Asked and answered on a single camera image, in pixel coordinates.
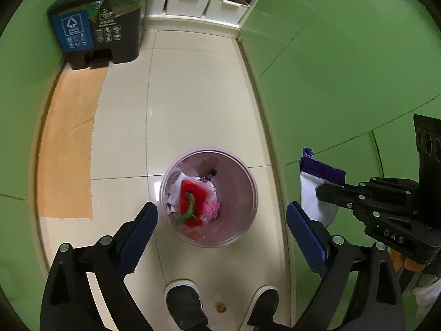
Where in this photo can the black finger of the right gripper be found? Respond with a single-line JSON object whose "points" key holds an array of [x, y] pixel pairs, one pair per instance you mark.
{"points": [[347, 196]]}

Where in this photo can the black and blue sorting bin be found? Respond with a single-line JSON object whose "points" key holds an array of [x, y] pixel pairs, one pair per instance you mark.
{"points": [[95, 33]]}

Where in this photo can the clear plastic food container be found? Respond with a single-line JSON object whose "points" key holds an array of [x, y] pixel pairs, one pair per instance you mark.
{"points": [[175, 189]]}

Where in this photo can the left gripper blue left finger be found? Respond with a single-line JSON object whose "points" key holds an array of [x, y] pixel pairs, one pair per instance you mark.
{"points": [[133, 238]]}

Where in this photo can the person's right black shoe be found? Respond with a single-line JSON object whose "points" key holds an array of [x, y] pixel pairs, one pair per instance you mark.
{"points": [[262, 309]]}

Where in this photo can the pink paper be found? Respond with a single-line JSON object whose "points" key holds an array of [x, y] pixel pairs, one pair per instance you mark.
{"points": [[210, 211]]}

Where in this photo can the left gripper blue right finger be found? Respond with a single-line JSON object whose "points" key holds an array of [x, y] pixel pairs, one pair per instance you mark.
{"points": [[311, 237]]}

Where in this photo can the person's black shoe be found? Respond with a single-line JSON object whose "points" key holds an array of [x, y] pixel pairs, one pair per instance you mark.
{"points": [[262, 309], [185, 305]]}

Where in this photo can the person's left black shoe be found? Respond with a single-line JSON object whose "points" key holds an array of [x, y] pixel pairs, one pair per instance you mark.
{"points": [[185, 305]]}

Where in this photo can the white sock with purple cuff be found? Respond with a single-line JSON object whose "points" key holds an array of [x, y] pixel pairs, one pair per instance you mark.
{"points": [[314, 174]]}

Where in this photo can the person's right hand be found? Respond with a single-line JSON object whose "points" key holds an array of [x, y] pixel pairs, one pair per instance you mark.
{"points": [[400, 261]]}

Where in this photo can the orange floor mat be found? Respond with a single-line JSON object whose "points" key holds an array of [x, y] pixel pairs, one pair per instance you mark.
{"points": [[63, 183]]}

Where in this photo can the red paper box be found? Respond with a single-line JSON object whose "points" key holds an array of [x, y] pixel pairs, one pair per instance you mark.
{"points": [[191, 199]]}

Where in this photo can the white storage drawer box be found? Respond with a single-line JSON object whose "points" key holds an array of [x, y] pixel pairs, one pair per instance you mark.
{"points": [[186, 8], [228, 11]]}

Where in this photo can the pink round trash bin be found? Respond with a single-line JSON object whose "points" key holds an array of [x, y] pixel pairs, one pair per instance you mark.
{"points": [[236, 192]]}

